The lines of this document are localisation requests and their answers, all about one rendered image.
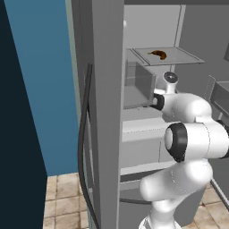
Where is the grey fridge door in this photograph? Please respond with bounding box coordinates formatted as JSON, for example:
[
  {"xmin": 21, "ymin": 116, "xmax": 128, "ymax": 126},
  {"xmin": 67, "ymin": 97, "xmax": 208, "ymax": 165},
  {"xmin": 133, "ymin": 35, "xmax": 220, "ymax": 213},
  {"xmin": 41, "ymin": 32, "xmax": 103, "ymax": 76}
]
[{"xmin": 70, "ymin": 0, "xmax": 126, "ymax": 229}]

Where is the grey fridge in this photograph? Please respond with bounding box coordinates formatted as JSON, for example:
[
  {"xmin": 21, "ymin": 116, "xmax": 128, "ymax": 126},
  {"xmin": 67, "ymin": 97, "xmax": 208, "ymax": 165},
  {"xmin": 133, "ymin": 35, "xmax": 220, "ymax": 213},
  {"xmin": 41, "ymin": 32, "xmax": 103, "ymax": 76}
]
[{"xmin": 118, "ymin": 0, "xmax": 229, "ymax": 229}]

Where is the clear fridge drawer bin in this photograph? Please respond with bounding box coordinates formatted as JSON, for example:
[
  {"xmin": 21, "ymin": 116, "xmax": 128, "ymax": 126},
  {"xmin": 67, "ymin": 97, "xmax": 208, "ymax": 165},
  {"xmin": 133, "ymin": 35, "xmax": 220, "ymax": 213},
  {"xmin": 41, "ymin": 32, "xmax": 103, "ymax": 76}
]
[{"xmin": 123, "ymin": 59, "xmax": 157, "ymax": 110}]

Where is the grey fridge shelf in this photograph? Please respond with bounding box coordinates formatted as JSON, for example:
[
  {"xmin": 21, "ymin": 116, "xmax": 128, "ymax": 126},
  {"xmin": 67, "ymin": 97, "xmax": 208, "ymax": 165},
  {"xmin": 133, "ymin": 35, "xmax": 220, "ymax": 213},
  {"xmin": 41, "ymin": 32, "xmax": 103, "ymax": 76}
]
[{"xmin": 131, "ymin": 46, "xmax": 206, "ymax": 67}]

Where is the brown overripe banana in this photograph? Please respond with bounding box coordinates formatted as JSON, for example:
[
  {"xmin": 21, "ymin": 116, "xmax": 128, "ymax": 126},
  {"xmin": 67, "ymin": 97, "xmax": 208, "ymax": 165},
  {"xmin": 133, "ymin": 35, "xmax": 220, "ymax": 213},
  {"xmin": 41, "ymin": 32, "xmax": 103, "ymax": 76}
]
[{"xmin": 147, "ymin": 49, "xmax": 168, "ymax": 61}]

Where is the dark cabinet panel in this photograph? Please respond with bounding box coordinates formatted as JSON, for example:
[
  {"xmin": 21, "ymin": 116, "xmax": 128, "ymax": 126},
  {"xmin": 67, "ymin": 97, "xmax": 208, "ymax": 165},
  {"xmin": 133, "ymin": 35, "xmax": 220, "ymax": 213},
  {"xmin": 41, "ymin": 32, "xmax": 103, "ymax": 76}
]
[{"xmin": 0, "ymin": 0, "xmax": 48, "ymax": 229}]

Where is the dark curved fridge door handle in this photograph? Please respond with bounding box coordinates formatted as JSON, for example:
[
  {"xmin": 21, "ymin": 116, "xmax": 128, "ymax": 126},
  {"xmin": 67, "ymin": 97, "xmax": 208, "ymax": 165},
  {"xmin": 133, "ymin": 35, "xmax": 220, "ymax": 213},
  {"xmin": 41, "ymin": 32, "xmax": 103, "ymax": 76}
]
[{"xmin": 77, "ymin": 63, "xmax": 101, "ymax": 229}]

